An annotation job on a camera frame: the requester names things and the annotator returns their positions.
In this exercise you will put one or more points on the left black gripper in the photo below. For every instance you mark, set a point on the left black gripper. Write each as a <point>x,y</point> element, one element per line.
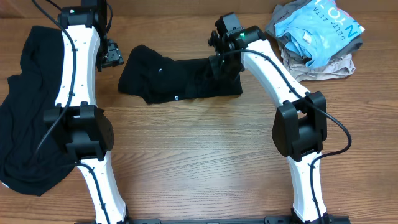
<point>101,65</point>

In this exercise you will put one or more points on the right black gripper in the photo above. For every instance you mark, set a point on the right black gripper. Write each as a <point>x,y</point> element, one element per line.
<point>219,73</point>

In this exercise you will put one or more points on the black t-shirt with logo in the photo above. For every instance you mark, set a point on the black t-shirt with logo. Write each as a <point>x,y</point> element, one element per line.
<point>158,79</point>

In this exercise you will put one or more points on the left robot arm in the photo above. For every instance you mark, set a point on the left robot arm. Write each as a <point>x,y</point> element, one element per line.
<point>78,126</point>

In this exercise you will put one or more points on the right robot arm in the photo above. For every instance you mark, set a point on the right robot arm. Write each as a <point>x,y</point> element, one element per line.
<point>299,128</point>

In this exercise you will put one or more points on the beige folded garment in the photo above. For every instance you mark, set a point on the beige folded garment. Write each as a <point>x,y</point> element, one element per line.
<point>339,66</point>

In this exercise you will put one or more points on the light blue printed t-shirt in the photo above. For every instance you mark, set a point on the light blue printed t-shirt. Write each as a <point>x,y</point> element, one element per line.
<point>317,31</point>

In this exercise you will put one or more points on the black shirt left pile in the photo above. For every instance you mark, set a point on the black shirt left pile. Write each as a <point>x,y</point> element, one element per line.
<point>29,164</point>

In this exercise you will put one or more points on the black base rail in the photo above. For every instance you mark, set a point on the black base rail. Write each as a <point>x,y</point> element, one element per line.
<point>265,220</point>

